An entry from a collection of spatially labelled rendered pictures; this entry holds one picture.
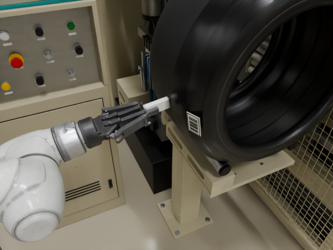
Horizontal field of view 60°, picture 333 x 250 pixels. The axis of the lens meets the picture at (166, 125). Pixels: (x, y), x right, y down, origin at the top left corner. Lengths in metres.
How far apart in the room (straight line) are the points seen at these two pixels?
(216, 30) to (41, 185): 0.45
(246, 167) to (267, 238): 0.88
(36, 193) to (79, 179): 1.12
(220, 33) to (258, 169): 0.61
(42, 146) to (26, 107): 0.67
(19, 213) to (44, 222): 0.04
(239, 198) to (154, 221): 0.59
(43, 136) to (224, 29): 0.46
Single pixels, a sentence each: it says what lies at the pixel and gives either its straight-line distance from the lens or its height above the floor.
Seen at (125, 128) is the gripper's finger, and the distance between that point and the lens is 0.70.
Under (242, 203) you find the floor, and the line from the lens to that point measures 2.02.
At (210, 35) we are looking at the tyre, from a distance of 0.63.
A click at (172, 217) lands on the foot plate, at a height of 0.01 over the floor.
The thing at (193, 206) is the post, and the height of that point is 0.15.
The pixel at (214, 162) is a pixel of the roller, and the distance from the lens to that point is 0.95.
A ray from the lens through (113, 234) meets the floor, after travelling 1.86.
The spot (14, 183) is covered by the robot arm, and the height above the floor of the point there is 1.20.
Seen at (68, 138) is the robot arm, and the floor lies 1.15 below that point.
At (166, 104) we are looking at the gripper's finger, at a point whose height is 1.15.
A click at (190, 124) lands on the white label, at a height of 1.14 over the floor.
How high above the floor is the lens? 1.59
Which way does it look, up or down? 39 degrees down
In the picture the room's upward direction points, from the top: straight up
